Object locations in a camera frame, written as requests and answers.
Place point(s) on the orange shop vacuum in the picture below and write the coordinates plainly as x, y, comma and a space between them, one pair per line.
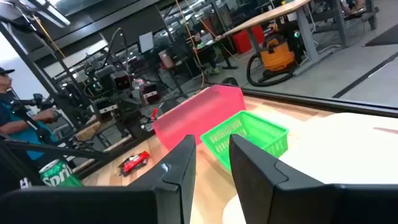
276, 56

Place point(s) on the wooden desk with grey legs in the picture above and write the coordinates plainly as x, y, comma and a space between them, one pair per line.
267, 17

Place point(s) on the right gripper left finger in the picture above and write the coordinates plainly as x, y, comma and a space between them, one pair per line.
93, 205

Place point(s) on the red KitKat candy bar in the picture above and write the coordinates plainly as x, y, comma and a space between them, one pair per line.
135, 161

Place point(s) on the red cabinet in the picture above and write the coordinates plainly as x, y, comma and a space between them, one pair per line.
245, 40

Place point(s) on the green plastic mesh basket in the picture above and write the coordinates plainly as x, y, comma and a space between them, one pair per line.
258, 130

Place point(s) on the pink plastic bin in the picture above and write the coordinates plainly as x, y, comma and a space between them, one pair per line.
199, 115

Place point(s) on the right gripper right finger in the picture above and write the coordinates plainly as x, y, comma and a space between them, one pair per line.
311, 205

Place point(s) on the green Sprite can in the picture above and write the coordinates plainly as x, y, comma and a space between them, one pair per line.
57, 177

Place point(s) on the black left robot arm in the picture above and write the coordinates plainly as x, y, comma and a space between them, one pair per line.
124, 104

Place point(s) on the person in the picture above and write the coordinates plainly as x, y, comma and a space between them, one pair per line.
18, 124
203, 46

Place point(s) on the grey computer monitor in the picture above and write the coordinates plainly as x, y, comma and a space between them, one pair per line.
146, 42

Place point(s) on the black floor mat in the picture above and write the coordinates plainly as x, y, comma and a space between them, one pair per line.
385, 37

